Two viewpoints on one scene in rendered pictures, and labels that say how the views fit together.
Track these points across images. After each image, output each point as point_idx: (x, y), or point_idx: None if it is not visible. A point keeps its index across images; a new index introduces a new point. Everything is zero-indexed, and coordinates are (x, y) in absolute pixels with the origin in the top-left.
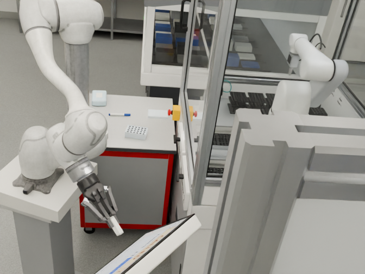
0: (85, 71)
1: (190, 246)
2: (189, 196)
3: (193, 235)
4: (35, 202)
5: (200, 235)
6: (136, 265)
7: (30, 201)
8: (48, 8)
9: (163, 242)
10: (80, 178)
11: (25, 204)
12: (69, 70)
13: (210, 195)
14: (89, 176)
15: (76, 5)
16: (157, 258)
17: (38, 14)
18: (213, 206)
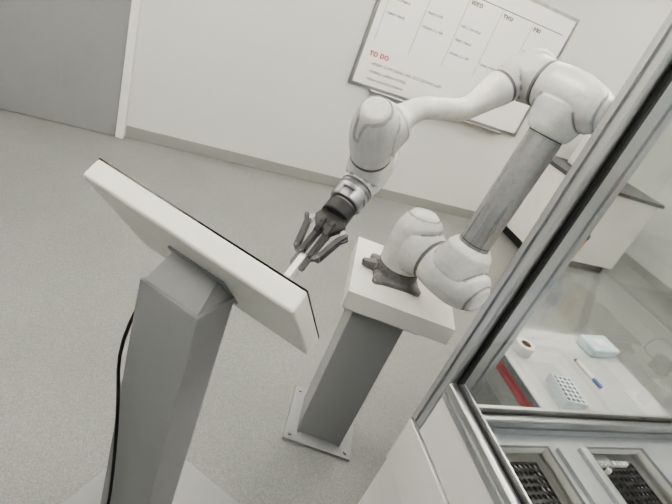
0: (520, 176)
1: (370, 494)
2: None
3: (382, 478)
4: (354, 272)
5: (387, 491)
6: (182, 214)
7: (354, 269)
8: (536, 62)
9: (231, 245)
10: (333, 192)
11: (351, 269)
12: (506, 163)
13: (436, 428)
14: (340, 198)
15: (571, 74)
16: (202, 242)
17: (517, 62)
18: (427, 457)
